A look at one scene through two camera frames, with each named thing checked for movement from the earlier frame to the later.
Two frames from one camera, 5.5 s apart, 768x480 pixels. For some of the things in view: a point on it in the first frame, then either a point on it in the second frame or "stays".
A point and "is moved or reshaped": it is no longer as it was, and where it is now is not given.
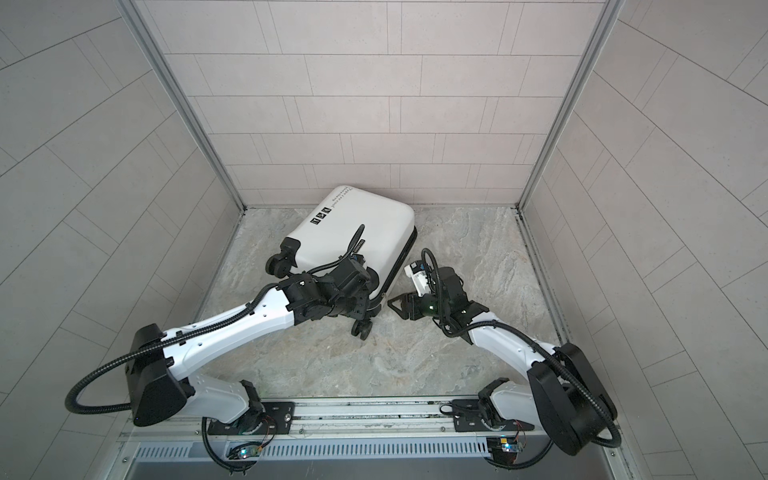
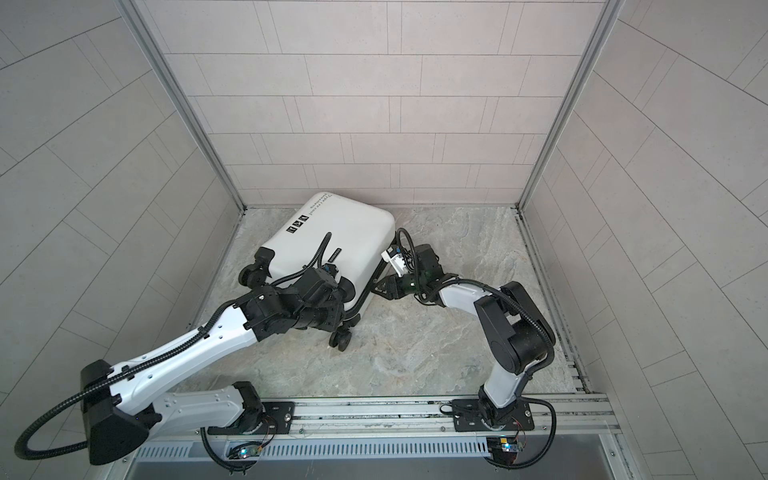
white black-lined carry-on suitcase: x=352 y=221 is moved or reshaped
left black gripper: x=362 y=308 -> x=335 y=320
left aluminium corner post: x=148 y=39 stays
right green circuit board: x=503 y=449 stays
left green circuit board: x=242 y=452 stays
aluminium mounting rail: x=363 y=419 stays
